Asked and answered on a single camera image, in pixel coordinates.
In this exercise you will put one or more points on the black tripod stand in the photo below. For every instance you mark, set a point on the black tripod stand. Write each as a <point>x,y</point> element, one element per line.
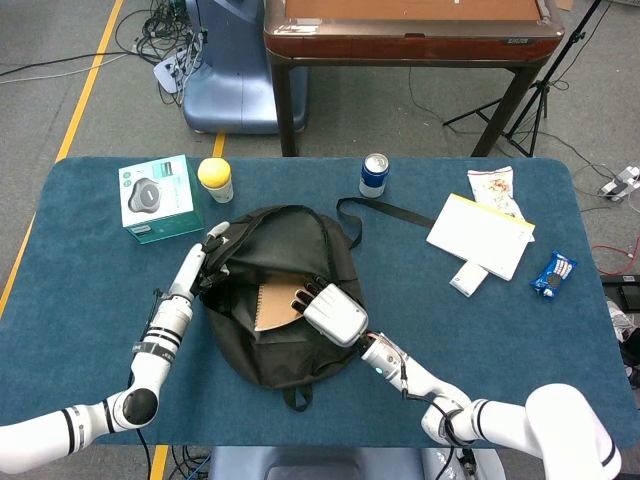
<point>542,85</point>

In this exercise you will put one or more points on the small white box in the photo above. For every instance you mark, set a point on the small white box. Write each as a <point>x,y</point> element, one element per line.
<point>467,281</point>

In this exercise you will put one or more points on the white printed snack bag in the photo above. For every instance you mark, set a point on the white printed snack bag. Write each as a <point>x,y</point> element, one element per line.
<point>492,187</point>

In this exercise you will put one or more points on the kraft spiral notebook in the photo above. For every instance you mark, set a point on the kraft spiral notebook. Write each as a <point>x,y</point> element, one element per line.
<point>275,307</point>

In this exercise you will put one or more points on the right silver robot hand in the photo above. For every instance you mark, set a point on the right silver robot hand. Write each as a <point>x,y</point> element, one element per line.
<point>335,312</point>

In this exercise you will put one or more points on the brown mahjong table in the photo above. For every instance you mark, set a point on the brown mahjong table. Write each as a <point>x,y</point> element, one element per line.
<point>410,47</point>

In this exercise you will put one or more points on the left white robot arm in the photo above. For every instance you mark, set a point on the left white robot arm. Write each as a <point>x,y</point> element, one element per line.
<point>155,360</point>

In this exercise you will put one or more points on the blue soda can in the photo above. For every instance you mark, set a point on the blue soda can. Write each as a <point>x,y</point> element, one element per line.
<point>373,177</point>

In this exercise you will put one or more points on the white power strip with plugs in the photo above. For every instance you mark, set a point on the white power strip with plugs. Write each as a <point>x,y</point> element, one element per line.
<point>167,75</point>

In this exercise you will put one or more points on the teal Philips product box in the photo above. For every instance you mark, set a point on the teal Philips product box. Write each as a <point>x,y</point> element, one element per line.
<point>160,205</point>

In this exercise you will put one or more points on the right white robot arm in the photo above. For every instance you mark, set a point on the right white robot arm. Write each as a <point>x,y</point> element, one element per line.
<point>550,425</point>

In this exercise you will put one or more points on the yellow-lidded white jar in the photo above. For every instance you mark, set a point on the yellow-lidded white jar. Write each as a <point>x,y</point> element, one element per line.
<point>215,175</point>

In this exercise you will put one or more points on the black fabric backpack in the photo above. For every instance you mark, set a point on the black fabric backpack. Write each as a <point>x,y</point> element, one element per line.
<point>285,240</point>

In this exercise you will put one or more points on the white book with yellow edge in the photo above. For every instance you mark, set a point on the white book with yellow edge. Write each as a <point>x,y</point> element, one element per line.
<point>480,235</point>

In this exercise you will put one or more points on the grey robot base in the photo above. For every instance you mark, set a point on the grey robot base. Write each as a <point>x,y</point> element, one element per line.
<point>300,465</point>

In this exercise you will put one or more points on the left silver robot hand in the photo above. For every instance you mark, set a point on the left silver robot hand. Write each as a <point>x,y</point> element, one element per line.
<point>187,272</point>

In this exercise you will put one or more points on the blue cookie pack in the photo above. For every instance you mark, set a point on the blue cookie pack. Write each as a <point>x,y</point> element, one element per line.
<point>554,274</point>

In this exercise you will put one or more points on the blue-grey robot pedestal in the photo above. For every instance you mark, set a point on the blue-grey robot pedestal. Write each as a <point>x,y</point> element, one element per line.
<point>230,75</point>

